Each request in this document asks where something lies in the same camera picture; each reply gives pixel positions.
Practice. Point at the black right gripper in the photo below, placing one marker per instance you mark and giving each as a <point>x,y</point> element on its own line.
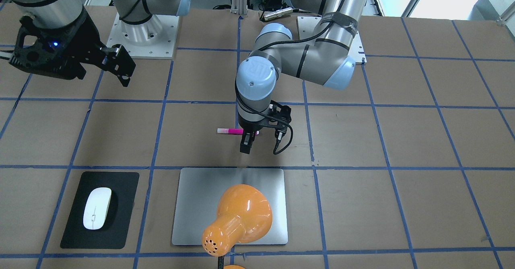
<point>81,43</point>

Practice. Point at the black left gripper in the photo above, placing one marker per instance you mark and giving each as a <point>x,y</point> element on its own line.
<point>248,129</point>

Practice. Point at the pink marker pen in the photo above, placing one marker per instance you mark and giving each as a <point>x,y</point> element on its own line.
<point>232,131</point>

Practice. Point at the white computer mouse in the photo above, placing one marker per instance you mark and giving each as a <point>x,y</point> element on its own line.
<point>96,208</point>

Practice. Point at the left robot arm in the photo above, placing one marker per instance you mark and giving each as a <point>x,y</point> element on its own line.
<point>322,58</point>

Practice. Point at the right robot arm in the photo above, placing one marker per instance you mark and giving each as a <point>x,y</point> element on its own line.
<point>52,14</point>

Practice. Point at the silver laptop notebook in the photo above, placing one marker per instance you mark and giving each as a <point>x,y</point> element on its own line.
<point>200,190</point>

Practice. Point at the black mousepad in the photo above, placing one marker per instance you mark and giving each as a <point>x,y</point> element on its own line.
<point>114,232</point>

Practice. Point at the orange desk lamp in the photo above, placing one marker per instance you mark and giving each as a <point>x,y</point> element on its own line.
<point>243,215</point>

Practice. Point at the silver metal cylinder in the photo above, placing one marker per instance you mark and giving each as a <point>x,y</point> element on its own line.
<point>276,14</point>

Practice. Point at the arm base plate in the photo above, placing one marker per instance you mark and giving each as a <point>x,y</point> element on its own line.
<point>154,39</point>
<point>306,26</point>

